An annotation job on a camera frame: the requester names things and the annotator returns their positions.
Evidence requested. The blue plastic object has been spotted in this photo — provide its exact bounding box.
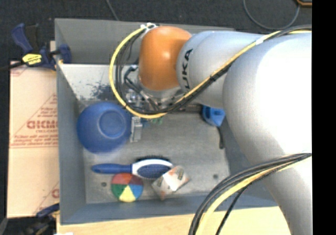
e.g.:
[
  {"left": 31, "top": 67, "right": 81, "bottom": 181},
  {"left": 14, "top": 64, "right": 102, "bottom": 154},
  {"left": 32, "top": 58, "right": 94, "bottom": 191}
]
[{"left": 201, "top": 105, "right": 226, "bottom": 128}]

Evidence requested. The blue bowl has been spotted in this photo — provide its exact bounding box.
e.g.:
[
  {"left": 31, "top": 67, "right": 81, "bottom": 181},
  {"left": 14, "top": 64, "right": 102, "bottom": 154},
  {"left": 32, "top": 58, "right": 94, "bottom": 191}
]
[{"left": 76, "top": 100, "right": 133, "bottom": 154}]

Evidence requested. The blue and white brush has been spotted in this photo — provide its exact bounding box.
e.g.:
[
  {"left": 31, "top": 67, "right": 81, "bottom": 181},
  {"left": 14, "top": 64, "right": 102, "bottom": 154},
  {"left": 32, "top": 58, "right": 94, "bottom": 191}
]
[{"left": 91, "top": 158, "right": 174, "bottom": 180}]

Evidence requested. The multicoloured ball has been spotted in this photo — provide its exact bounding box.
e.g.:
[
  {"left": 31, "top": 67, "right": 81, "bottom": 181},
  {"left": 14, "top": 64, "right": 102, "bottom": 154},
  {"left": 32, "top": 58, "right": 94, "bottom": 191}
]
[{"left": 110, "top": 172, "right": 144, "bottom": 203}]

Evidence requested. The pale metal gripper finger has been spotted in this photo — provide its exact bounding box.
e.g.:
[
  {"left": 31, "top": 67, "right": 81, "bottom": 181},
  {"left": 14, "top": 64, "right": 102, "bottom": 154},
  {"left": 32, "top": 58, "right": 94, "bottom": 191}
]
[
  {"left": 130, "top": 116, "right": 138, "bottom": 143},
  {"left": 136, "top": 119, "right": 144, "bottom": 141}
]

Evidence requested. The clear packet with orange print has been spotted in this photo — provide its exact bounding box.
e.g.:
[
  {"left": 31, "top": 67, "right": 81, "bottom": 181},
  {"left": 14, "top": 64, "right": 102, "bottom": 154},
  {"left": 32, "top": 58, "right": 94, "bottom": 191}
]
[{"left": 151, "top": 165, "right": 191, "bottom": 201}]

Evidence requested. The brown cardboard board red print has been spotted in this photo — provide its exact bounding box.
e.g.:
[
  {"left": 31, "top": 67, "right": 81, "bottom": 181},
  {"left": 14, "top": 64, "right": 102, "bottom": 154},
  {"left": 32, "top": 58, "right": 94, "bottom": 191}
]
[{"left": 6, "top": 60, "right": 61, "bottom": 219}]

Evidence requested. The grey metal bin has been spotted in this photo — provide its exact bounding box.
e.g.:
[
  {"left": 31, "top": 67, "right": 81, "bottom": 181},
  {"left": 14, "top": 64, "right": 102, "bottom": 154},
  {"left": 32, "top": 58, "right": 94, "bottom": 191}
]
[{"left": 54, "top": 17, "right": 285, "bottom": 226}]

